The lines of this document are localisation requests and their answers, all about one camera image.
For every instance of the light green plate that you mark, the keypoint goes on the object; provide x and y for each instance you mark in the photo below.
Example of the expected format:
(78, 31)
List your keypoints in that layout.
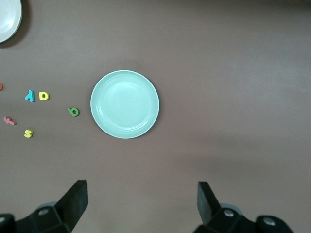
(125, 104)

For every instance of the brown table cover mat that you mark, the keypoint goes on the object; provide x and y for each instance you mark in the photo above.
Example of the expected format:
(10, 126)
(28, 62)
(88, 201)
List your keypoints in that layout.
(218, 97)

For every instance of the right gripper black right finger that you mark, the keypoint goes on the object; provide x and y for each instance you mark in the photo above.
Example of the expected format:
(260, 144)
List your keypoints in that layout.
(209, 208)

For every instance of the yellow foam letter a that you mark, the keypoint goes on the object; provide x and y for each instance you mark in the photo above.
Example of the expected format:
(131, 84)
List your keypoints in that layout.
(47, 96)

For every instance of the green foam letter b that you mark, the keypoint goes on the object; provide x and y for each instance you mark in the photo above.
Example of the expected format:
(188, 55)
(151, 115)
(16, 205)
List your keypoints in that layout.
(70, 110)

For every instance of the yellow foam letter s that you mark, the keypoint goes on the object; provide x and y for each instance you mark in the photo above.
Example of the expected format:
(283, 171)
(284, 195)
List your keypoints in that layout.
(28, 133)

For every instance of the beige plate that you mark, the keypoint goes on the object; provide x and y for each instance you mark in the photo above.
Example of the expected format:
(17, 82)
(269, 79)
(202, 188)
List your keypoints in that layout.
(8, 19)

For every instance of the pink foam letter f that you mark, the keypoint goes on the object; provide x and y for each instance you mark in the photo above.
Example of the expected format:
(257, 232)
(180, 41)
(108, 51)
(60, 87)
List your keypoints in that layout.
(9, 121)

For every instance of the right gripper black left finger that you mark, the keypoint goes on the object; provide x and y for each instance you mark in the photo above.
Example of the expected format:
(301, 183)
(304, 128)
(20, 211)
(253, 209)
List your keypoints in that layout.
(73, 204)

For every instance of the teal foam letter y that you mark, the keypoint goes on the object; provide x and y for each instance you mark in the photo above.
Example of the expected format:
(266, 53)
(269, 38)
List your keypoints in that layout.
(30, 96)

